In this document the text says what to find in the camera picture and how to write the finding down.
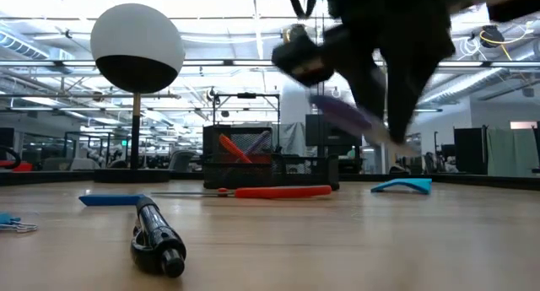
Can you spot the black pen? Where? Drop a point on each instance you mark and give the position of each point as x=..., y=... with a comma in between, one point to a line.
x=158, y=240

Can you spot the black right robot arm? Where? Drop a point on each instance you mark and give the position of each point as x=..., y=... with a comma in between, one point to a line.
x=506, y=4

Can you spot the purple-blue permanent marker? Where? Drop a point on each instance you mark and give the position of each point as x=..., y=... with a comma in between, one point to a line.
x=341, y=111

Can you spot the blue curved plastic piece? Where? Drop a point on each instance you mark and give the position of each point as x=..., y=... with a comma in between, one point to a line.
x=407, y=184

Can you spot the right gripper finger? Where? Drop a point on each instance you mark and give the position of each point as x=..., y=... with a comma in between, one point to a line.
x=405, y=93
x=365, y=84

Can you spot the black monitor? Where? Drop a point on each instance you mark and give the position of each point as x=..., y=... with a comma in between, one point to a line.
x=325, y=135

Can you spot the grey office chair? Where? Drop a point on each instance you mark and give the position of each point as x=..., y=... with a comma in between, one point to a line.
x=182, y=160

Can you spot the red and black cart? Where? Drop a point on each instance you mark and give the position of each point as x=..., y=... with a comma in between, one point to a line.
x=19, y=166

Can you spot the black cabinet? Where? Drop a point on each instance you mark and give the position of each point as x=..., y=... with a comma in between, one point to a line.
x=470, y=152

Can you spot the white globe table lamp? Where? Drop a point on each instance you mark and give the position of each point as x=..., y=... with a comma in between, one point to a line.
x=137, y=42

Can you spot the black aluminium table frame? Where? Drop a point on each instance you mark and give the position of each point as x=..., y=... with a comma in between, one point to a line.
x=50, y=178

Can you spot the orange highlighter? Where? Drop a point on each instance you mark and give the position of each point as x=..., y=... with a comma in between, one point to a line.
x=234, y=149

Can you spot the black mesh desk organizer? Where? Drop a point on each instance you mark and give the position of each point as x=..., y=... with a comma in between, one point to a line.
x=236, y=173

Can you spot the green curtain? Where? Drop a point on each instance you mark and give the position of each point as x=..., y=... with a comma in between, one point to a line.
x=512, y=152

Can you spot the small blue binder clip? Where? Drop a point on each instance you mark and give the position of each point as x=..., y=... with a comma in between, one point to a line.
x=6, y=219

